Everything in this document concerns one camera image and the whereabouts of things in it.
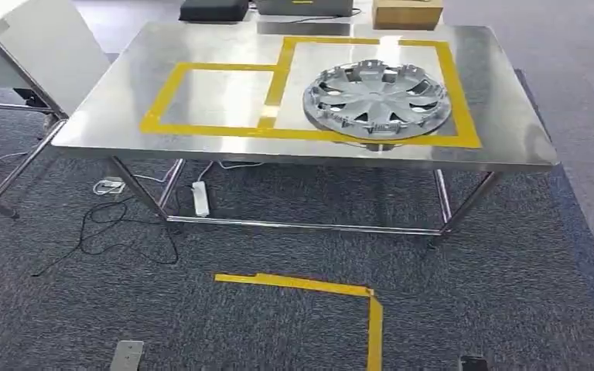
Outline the thin black cable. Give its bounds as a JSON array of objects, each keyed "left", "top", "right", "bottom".
[{"left": 275, "top": 7, "right": 363, "bottom": 25}]

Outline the stainless steel table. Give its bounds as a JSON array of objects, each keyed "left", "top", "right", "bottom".
[{"left": 50, "top": 20, "right": 560, "bottom": 237}]

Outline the grey box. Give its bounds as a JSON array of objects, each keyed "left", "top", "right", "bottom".
[{"left": 254, "top": 0, "right": 355, "bottom": 18}]

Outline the white power adapter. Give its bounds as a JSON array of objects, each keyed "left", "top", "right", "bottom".
[{"left": 92, "top": 177, "right": 127, "bottom": 196}]

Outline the black box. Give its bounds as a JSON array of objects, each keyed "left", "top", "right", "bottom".
[{"left": 179, "top": 0, "right": 251, "bottom": 23}]

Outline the black block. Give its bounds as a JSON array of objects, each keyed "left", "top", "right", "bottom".
[{"left": 459, "top": 355, "right": 489, "bottom": 371}]

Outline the silver wheel hubcap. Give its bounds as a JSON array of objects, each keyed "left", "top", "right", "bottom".
[{"left": 302, "top": 59, "right": 452, "bottom": 142}]

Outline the white power strip cable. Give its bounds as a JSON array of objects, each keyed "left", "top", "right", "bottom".
[{"left": 196, "top": 160, "right": 265, "bottom": 183}]

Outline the yellow floor tape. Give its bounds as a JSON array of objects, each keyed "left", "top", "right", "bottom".
[{"left": 213, "top": 272, "right": 384, "bottom": 371}]

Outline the grey metal plate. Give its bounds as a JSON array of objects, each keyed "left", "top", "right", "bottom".
[{"left": 109, "top": 339, "right": 145, "bottom": 371}]

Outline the white desk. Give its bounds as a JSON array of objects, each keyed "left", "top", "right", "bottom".
[{"left": 0, "top": 0, "right": 112, "bottom": 221}]

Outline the white power strip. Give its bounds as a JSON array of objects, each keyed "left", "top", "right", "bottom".
[{"left": 191, "top": 180, "right": 211, "bottom": 218}]

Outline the cardboard box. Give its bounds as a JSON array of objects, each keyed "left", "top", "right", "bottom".
[{"left": 371, "top": 0, "right": 445, "bottom": 31}]

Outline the black floor cable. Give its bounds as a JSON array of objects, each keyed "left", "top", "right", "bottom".
[{"left": 31, "top": 196, "right": 181, "bottom": 278}]

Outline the yellow table tape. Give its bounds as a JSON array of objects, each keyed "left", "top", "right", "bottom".
[{"left": 138, "top": 36, "right": 483, "bottom": 150}]

